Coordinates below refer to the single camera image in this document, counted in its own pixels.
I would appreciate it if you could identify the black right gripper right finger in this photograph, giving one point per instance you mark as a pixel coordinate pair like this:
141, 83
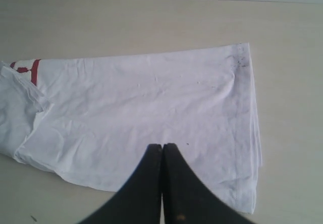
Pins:
186, 199

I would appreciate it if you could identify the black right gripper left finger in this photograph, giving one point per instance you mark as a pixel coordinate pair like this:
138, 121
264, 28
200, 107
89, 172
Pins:
139, 199

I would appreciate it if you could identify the white t-shirt red lettering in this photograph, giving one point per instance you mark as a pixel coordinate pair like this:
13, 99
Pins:
90, 120

